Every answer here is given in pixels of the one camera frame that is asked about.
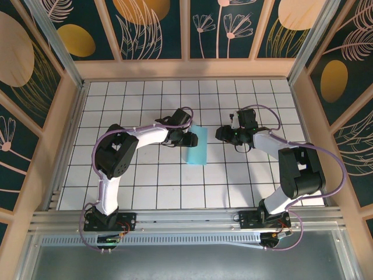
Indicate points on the aluminium side rail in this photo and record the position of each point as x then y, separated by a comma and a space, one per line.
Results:
67, 146
304, 116

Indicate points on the grey metal plate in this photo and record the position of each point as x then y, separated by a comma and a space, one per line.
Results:
186, 262

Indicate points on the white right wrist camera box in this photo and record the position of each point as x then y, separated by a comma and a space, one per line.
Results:
233, 119

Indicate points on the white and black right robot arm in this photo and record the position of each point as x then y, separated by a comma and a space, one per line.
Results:
303, 175

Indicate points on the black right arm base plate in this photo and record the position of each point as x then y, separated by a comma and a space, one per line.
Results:
247, 220

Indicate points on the aluminium mounting rail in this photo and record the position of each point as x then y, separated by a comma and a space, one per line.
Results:
186, 221

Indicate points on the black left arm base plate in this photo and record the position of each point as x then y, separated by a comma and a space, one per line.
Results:
128, 218

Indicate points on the light blue paper sheet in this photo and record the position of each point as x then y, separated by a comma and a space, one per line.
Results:
198, 151

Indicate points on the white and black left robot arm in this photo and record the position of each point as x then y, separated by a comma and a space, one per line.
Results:
116, 154

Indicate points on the aluminium corner post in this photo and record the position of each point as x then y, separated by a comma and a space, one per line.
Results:
59, 49
308, 49

